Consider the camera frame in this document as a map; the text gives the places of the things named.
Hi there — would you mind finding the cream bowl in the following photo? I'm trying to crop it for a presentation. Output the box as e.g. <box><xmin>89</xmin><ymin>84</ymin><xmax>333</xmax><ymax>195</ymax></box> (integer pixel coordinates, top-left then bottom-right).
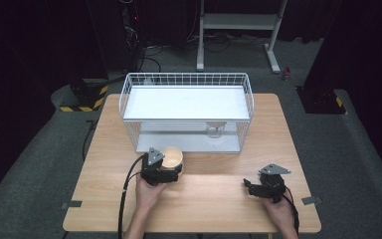
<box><xmin>160</xmin><ymin>145</ymin><xmax>184</xmax><ymax>172</ymax></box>

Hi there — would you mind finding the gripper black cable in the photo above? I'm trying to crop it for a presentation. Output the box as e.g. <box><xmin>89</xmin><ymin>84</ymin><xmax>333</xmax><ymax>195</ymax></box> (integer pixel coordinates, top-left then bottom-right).
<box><xmin>281</xmin><ymin>193</ymin><xmax>300</xmax><ymax>235</ymax></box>
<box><xmin>116</xmin><ymin>153</ymin><xmax>147</xmax><ymax>239</ymax></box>

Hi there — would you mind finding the black floor cable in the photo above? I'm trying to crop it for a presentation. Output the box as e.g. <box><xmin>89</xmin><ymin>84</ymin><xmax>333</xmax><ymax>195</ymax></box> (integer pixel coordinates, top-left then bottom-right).
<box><xmin>82</xmin><ymin>119</ymin><xmax>99</xmax><ymax>162</ymax></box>

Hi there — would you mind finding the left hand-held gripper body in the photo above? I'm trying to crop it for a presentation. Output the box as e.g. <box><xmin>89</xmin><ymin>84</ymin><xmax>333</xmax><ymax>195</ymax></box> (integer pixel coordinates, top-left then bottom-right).
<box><xmin>140</xmin><ymin>146</ymin><xmax>181</xmax><ymax>187</ymax></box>

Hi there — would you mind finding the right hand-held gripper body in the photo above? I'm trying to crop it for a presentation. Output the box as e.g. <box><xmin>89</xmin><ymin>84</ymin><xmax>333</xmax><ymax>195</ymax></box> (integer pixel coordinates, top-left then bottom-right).
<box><xmin>252</xmin><ymin>162</ymin><xmax>292</xmax><ymax>204</ymax></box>

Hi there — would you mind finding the white wire shelf rack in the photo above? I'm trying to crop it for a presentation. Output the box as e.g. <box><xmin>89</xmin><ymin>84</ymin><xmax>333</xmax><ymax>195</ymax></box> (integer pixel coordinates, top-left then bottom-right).
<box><xmin>118</xmin><ymin>72</ymin><xmax>256</xmax><ymax>155</ymax></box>

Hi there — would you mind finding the black yellow striped stand base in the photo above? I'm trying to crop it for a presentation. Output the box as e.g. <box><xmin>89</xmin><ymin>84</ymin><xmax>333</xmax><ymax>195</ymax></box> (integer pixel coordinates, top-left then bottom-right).
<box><xmin>59</xmin><ymin>79</ymin><xmax>110</xmax><ymax>114</ymax></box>
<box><xmin>295</xmin><ymin>86</ymin><xmax>349</xmax><ymax>116</ymax></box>

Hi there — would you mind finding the dark equipment tower with wires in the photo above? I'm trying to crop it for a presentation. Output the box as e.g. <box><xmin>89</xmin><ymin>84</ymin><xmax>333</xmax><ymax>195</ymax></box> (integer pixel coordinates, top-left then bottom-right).
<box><xmin>117</xmin><ymin>0</ymin><xmax>163</xmax><ymax>75</ymax></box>

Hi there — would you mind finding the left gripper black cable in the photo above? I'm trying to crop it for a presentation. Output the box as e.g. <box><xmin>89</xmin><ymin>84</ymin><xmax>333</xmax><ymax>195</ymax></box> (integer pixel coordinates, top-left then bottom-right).
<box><xmin>116</xmin><ymin>153</ymin><xmax>147</xmax><ymax>239</ymax></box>

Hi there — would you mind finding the grey metal stand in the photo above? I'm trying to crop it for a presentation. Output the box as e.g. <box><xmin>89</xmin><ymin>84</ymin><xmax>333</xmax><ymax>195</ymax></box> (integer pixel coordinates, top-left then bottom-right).
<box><xmin>196</xmin><ymin>0</ymin><xmax>288</xmax><ymax>75</ymax></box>

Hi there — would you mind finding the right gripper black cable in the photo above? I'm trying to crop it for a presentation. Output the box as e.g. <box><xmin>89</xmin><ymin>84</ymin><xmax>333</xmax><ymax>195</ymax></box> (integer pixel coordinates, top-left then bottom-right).
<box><xmin>281</xmin><ymin>193</ymin><xmax>300</xmax><ymax>235</ymax></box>

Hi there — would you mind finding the person's left hand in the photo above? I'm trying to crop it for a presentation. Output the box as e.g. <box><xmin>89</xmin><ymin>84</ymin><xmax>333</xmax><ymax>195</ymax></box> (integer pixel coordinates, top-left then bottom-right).
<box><xmin>134</xmin><ymin>174</ymin><xmax>169</xmax><ymax>214</ymax></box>

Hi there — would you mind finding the grey tape piece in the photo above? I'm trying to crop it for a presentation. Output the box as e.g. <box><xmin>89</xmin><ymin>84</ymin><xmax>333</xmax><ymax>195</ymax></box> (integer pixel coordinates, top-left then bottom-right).
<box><xmin>61</xmin><ymin>199</ymin><xmax>84</xmax><ymax>210</ymax></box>
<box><xmin>300</xmin><ymin>195</ymin><xmax>323</xmax><ymax>206</ymax></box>

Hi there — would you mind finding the person's right hand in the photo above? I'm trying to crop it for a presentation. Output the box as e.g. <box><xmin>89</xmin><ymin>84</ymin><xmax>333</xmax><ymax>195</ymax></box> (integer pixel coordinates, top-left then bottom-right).
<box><xmin>263</xmin><ymin>195</ymin><xmax>296</xmax><ymax>231</ymax></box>

